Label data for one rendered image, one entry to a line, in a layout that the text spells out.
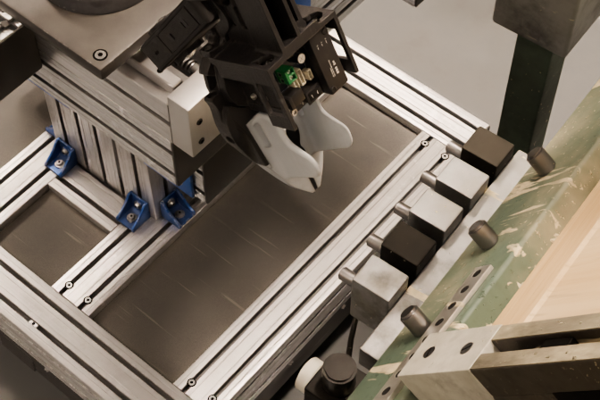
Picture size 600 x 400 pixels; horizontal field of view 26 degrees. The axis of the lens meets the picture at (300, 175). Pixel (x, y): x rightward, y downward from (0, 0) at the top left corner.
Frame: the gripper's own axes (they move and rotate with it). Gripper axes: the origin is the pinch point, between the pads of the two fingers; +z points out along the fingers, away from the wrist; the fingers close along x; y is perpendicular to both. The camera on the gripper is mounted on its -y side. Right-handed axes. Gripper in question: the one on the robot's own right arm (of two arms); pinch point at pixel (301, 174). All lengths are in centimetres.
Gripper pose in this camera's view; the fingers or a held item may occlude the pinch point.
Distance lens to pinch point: 99.6
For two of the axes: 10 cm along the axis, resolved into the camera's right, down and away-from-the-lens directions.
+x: 6.4, -6.3, 4.4
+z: 3.5, 7.5, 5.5
